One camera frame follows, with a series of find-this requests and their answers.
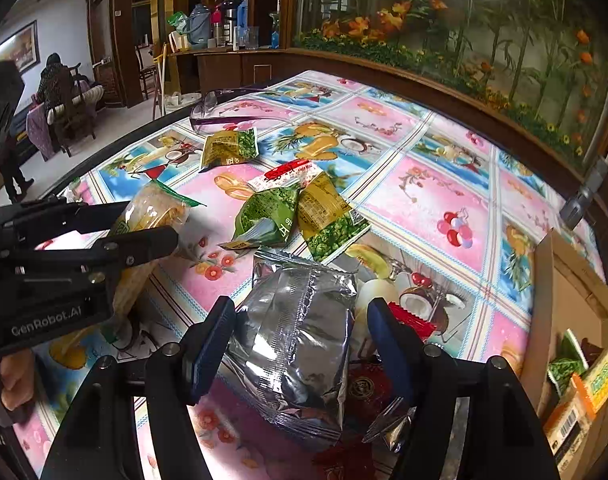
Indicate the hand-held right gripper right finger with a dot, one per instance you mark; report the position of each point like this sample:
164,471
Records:
391,355

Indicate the printed fruit tablecloth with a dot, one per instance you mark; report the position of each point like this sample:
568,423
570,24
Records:
409,185

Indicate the red white snack packet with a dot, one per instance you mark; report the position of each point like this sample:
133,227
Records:
289,172

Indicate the silver thermos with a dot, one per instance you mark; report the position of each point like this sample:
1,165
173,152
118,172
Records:
230,20

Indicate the purple frame eyeglasses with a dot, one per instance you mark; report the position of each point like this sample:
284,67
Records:
204,110

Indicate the framed wall picture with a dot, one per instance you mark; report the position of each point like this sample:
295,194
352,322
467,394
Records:
16,50

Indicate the silver foil snack packet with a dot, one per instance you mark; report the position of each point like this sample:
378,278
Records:
299,340
390,425

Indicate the orange barcode snack packet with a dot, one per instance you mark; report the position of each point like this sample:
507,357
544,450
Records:
569,410

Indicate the teal water jug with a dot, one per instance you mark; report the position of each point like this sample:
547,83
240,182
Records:
200,27

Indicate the grey flashlight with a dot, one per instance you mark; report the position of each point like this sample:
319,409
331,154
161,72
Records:
584,195

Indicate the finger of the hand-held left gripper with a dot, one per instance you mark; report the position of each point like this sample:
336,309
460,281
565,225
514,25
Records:
134,250
74,212

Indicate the dark red snack packet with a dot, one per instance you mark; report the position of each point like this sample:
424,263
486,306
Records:
369,385

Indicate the person's left hand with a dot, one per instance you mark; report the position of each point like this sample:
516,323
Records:
14,380

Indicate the brown cardboard box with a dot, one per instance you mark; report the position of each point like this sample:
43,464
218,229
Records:
549,300

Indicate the blue spray bottle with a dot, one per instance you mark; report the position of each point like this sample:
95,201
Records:
274,30

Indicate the blue carton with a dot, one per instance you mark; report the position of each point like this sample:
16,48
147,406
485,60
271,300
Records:
243,15

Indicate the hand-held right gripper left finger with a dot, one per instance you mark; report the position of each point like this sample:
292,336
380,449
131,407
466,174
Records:
209,360

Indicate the clear cracker packet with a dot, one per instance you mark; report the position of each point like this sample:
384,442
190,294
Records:
154,210

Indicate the dark wooden chair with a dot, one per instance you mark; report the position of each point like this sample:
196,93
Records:
76,115

